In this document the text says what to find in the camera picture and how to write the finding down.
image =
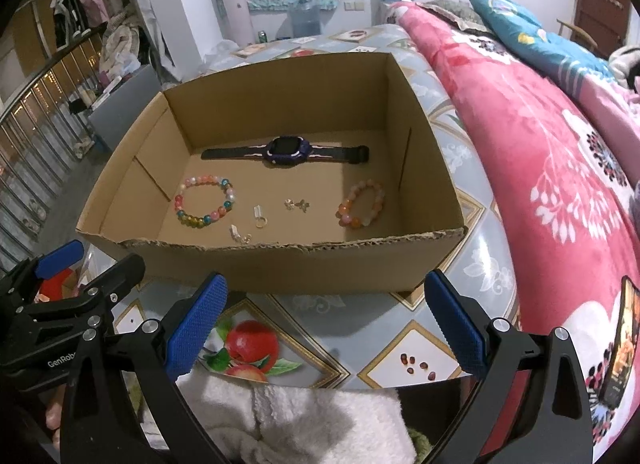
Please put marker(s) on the hanging clothes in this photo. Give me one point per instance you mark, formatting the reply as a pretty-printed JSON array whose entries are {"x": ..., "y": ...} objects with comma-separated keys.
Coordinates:
[{"x": 75, "y": 3}]

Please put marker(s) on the wooden chair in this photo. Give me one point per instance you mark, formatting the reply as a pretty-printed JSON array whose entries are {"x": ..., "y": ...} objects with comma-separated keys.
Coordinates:
[{"x": 575, "y": 28}]

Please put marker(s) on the wall socket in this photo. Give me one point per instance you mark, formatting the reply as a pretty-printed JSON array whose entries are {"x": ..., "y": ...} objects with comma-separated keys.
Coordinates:
[{"x": 356, "y": 5}]

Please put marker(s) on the pile of clothes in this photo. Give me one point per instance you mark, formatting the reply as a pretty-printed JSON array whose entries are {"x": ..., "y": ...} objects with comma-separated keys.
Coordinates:
[{"x": 120, "y": 48}]

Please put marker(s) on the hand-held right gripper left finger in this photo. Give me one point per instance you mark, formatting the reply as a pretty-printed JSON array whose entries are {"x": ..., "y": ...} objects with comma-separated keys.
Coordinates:
[{"x": 197, "y": 329}]

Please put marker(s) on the white fluffy garment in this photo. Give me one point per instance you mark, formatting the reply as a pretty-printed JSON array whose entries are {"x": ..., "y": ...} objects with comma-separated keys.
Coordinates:
[{"x": 310, "y": 424}]

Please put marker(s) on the red gift bag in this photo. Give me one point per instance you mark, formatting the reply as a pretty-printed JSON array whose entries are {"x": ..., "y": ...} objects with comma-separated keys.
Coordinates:
[{"x": 57, "y": 285}]

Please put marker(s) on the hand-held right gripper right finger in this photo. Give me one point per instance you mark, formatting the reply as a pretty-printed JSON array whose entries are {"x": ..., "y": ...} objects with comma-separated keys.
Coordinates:
[{"x": 457, "y": 329}]

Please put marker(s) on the metal stair railing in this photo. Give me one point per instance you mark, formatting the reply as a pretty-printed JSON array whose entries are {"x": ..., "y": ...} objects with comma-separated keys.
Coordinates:
[{"x": 45, "y": 93}]

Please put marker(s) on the red floral blanket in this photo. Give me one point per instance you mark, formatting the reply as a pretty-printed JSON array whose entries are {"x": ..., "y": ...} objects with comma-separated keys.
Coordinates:
[{"x": 525, "y": 143}]

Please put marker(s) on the butterfly stud earring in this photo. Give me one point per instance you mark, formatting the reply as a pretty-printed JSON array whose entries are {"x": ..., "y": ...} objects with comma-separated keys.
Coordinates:
[
  {"x": 303, "y": 204},
  {"x": 288, "y": 204}
]

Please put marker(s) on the person's left hand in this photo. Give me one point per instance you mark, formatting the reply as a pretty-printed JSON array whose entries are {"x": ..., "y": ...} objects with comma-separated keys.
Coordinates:
[{"x": 53, "y": 421}]

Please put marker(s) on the grey patterned cushion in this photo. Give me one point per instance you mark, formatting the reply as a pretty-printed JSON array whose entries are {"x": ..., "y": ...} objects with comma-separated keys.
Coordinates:
[{"x": 460, "y": 13}]

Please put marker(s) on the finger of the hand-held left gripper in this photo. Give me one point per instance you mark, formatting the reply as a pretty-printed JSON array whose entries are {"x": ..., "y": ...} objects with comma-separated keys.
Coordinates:
[
  {"x": 120, "y": 276},
  {"x": 57, "y": 259}
]

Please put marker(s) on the purple black smart watch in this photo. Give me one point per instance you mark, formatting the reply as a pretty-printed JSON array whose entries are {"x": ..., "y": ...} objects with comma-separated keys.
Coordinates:
[{"x": 282, "y": 149}]

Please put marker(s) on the black white cloth bundle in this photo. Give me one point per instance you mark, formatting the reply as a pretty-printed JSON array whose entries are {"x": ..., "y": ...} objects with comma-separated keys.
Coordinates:
[{"x": 625, "y": 63}]

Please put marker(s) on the teal patterned pillow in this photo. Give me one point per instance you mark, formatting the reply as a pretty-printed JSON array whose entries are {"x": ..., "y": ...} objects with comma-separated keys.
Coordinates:
[{"x": 530, "y": 28}]

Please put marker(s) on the brown cardboard box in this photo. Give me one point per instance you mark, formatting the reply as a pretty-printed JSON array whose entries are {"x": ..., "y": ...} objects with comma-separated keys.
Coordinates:
[{"x": 300, "y": 269}]

